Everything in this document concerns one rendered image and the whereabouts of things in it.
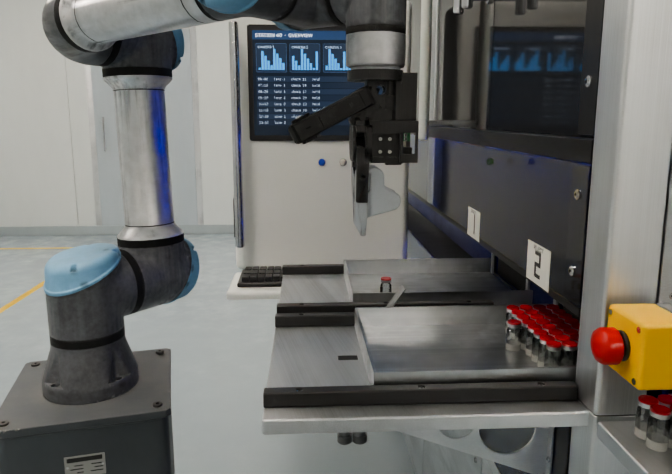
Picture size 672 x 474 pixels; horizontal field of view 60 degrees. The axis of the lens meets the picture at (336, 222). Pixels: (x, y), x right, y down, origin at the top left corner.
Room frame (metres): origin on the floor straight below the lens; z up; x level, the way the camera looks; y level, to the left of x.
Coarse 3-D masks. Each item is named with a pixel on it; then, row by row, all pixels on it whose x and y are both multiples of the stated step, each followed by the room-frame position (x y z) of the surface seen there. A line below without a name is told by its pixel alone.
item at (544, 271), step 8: (528, 240) 0.89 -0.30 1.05; (528, 248) 0.88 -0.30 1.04; (536, 248) 0.85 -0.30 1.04; (544, 248) 0.83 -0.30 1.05; (528, 256) 0.88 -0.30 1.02; (536, 256) 0.85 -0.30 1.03; (544, 256) 0.82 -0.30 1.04; (528, 264) 0.88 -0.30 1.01; (544, 264) 0.82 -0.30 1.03; (528, 272) 0.88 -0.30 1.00; (536, 272) 0.85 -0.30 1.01; (544, 272) 0.82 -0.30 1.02; (536, 280) 0.85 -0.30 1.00; (544, 280) 0.82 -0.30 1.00; (544, 288) 0.82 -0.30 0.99
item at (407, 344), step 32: (384, 320) 0.96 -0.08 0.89; (416, 320) 0.96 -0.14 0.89; (448, 320) 0.97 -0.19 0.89; (480, 320) 0.97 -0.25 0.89; (384, 352) 0.85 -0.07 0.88; (416, 352) 0.85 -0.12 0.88; (448, 352) 0.85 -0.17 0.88; (480, 352) 0.85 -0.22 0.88; (512, 352) 0.85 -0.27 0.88; (384, 384) 0.70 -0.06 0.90
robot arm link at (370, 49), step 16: (368, 32) 0.73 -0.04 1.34; (384, 32) 0.73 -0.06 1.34; (352, 48) 0.74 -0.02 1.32; (368, 48) 0.73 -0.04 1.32; (384, 48) 0.73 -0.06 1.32; (400, 48) 0.74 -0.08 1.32; (352, 64) 0.74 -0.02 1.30; (368, 64) 0.73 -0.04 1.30; (384, 64) 0.73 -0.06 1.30; (400, 64) 0.74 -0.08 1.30
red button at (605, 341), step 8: (600, 328) 0.60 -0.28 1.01; (608, 328) 0.59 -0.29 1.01; (592, 336) 0.60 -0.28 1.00; (600, 336) 0.59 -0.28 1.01; (608, 336) 0.58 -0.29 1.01; (616, 336) 0.58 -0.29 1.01; (592, 344) 0.60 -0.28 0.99; (600, 344) 0.59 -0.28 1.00; (608, 344) 0.58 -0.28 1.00; (616, 344) 0.58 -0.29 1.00; (592, 352) 0.60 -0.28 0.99; (600, 352) 0.58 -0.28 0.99; (608, 352) 0.58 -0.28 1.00; (616, 352) 0.58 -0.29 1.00; (600, 360) 0.59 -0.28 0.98; (608, 360) 0.58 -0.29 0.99; (616, 360) 0.58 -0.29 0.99
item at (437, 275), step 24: (360, 264) 1.30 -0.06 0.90; (384, 264) 1.30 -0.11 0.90; (408, 264) 1.31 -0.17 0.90; (432, 264) 1.31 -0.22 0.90; (456, 264) 1.31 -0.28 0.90; (480, 264) 1.31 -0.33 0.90; (360, 288) 1.18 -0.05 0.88; (408, 288) 1.18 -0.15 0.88; (432, 288) 1.18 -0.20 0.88; (456, 288) 1.18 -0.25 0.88; (480, 288) 1.18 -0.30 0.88; (504, 288) 1.18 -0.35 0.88
